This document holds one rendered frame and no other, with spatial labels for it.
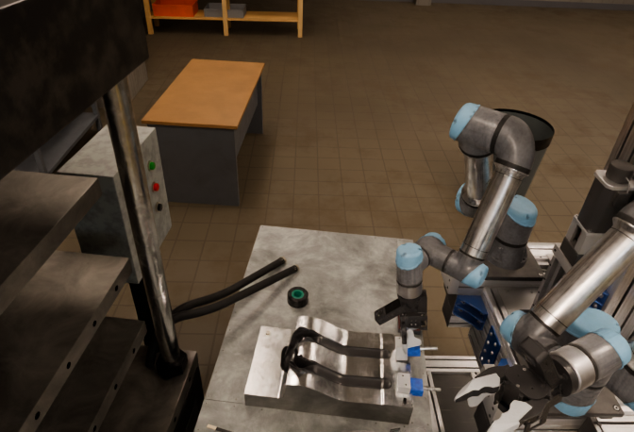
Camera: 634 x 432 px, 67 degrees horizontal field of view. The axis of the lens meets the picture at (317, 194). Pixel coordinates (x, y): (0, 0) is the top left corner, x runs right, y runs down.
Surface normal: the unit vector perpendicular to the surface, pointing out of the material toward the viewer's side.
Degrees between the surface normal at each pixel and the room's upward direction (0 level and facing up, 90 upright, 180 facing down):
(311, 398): 90
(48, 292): 0
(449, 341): 0
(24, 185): 0
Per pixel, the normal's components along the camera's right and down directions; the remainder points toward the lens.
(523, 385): -0.02, -0.89
